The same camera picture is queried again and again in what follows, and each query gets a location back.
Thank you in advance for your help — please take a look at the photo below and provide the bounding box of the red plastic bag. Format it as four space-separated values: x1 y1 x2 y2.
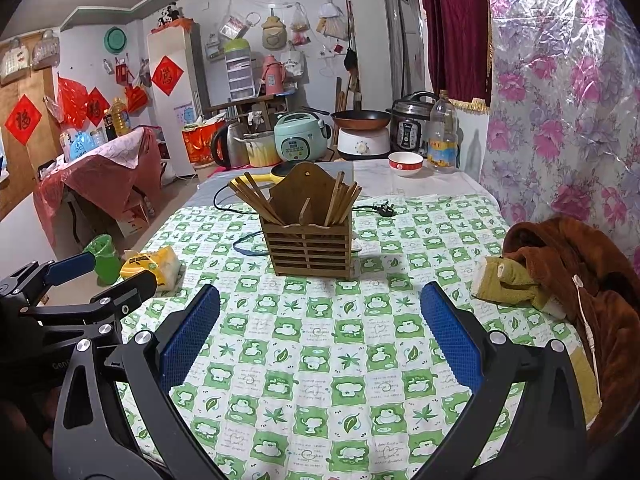
57 77 89 129

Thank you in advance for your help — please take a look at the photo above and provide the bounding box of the group of wooden chopsticks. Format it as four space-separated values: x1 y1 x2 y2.
227 170 362 229

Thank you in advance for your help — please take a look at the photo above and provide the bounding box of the wooden door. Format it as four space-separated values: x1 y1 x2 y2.
0 35 66 221

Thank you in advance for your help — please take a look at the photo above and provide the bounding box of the beige hanging pouch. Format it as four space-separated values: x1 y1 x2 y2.
261 15 287 50

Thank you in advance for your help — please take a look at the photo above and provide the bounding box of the dark red curtain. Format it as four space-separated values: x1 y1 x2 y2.
419 0 494 106

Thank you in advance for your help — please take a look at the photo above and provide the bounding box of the white fridge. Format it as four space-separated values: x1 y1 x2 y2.
146 22 211 181

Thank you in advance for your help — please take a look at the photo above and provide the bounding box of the copper frying pan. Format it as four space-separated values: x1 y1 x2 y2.
331 110 393 130

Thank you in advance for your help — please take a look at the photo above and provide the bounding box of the green trash bin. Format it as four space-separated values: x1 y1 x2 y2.
82 234 124 285

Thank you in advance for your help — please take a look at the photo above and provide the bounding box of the panda plush toy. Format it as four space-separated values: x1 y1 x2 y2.
157 2 184 29

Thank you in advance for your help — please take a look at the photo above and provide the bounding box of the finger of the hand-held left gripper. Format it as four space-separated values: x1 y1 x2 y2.
22 269 159 349
0 253 97 312

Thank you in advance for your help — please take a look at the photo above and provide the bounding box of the light blue plastic container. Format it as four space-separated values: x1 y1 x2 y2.
70 132 96 161

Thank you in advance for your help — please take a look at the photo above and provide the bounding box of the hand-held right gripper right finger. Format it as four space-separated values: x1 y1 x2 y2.
419 281 589 480

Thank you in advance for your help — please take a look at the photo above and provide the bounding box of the yellow electric frying pan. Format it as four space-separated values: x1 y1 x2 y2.
245 162 304 185

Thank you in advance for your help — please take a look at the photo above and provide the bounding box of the brown plush toy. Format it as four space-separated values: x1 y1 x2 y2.
470 217 640 461

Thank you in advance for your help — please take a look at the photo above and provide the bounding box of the stainless steel kettle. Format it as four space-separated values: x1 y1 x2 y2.
210 120 249 170

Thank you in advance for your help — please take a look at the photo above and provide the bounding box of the green white checked tablecloth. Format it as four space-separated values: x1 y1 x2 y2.
117 195 587 480

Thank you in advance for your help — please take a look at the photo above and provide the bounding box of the white electric cooker base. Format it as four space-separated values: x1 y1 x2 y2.
336 127 391 161

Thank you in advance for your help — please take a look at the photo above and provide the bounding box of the floral plastic sheet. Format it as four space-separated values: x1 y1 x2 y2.
480 0 640 281

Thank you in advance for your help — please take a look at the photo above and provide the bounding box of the hanging white bag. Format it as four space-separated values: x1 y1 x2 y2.
317 0 349 39

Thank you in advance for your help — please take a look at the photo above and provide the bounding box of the white cover with gold fringe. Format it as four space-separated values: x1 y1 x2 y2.
447 97 494 176

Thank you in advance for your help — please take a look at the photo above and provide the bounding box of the hanging clear plastic bag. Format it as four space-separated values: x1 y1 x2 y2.
290 2 311 46

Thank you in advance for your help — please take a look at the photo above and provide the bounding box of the black power cable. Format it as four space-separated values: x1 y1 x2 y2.
214 182 399 219

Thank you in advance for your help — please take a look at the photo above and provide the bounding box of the red plastic table cover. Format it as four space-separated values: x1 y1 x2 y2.
34 127 164 261

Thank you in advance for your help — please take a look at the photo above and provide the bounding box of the silver black pressure cooker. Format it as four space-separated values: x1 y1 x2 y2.
387 91 439 154

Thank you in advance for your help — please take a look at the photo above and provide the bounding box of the green plastic basin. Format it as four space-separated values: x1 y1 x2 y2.
103 26 129 55

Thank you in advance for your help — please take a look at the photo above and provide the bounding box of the light green rice cooker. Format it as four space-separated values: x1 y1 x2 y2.
274 111 332 164

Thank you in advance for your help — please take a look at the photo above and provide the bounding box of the pink thermos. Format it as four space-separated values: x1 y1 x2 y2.
262 55 289 96

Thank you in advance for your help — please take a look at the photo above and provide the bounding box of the cream pot with lid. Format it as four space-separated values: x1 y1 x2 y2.
241 130 281 169

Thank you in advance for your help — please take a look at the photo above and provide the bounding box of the red white bowl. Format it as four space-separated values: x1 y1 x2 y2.
388 151 425 177

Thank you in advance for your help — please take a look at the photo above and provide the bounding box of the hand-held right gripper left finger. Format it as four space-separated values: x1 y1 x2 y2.
52 283 222 480

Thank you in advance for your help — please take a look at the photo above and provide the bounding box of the red diamond paper poster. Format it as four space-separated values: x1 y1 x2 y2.
150 56 185 96
85 87 111 127
5 96 44 146

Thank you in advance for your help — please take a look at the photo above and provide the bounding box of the white cable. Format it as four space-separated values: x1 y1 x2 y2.
572 273 601 414

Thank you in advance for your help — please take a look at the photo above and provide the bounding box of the plastic drawer tower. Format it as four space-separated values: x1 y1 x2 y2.
223 38 257 101

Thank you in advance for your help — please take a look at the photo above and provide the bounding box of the clear plastic bottle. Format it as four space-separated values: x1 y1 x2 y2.
426 89 460 174

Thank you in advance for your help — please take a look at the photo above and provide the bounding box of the white tote bag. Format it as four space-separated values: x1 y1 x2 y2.
280 50 306 79

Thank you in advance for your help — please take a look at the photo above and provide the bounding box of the blue cord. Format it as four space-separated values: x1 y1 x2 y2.
232 235 266 259

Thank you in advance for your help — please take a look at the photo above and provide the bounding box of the yellow tissue pack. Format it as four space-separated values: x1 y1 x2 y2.
119 246 181 295

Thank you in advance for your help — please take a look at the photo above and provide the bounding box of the wooden chopstick holder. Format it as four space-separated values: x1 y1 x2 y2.
259 162 355 280

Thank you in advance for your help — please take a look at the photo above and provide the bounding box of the yellow cooking oil bottle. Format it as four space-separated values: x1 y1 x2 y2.
107 97 132 137

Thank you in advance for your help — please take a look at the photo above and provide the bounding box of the red gift box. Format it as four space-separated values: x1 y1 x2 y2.
181 119 226 166

